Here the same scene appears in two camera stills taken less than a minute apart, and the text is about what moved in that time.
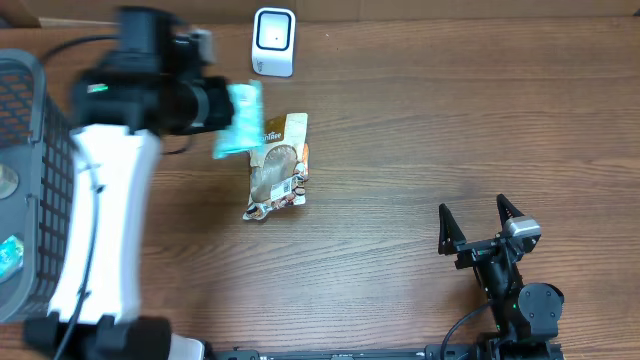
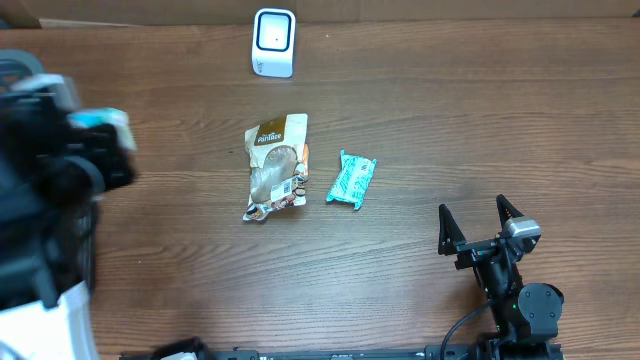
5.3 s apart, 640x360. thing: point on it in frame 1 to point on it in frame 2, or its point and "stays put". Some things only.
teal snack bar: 246,131 to 352,180
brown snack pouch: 280,168 stays put
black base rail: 510,350 stays put
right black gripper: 451,234 stays put
